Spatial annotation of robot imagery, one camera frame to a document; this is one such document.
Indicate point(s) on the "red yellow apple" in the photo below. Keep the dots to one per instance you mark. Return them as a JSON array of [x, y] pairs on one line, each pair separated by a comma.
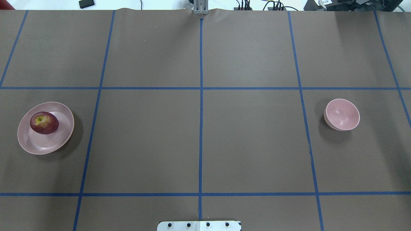
[[44, 123]]

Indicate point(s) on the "pink bowl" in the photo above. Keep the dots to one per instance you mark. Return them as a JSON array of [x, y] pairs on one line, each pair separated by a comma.
[[341, 115]]

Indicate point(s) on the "pink plate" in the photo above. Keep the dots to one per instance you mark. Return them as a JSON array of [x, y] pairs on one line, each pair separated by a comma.
[[40, 144]]

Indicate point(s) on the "brown paper table cover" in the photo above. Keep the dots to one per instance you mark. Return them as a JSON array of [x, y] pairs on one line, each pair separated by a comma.
[[218, 117]]

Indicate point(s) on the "small black device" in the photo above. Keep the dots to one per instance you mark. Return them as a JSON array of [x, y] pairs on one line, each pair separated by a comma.
[[86, 3]]

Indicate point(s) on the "grey aluminium frame post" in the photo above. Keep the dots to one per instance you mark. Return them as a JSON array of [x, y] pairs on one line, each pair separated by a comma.
[[200, 7]]

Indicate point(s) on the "white metal base plate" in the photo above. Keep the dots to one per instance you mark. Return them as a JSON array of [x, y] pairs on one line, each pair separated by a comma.
[[219, 225]]

